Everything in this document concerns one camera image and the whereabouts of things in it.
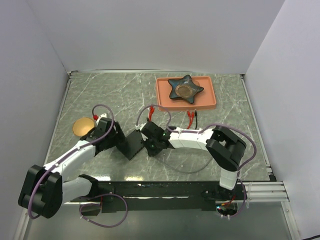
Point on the aluminium frame rail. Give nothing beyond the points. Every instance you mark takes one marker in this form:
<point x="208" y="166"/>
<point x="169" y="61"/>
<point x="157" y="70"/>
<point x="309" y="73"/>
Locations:
<point x="270" y="190"/>

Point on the dark blue star dish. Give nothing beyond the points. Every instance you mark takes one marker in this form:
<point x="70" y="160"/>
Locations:
<point x="184" y="89"/>

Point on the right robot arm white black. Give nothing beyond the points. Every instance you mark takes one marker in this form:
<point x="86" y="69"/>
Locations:
<point x="225" y="147"/>

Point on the black network switch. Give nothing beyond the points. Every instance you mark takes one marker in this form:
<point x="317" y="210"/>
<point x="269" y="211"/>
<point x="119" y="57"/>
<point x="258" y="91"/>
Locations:
<point x="133" y="145"/>

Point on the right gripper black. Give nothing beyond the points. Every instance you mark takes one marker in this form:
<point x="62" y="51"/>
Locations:
<point x="152" y="153"/>

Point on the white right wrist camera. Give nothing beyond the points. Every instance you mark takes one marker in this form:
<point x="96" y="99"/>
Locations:
<point x="139" y="127"/>

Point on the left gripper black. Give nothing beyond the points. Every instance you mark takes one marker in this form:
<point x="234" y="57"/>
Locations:
<point x="119" y="137"/>

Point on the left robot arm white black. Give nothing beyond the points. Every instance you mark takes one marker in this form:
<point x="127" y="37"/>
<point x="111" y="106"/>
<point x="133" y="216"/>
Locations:
<point x="55" y="170"/>

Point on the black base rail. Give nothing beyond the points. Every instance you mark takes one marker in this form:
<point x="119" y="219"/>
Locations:
<point x="112" y="203"/>

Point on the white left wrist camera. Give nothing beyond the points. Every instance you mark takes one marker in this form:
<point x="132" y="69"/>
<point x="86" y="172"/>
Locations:
<point x="97" y="118"/>

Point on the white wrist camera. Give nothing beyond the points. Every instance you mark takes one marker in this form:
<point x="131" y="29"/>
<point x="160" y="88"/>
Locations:
<point x="97" y="118"/>
<point x="139" y="127"/>

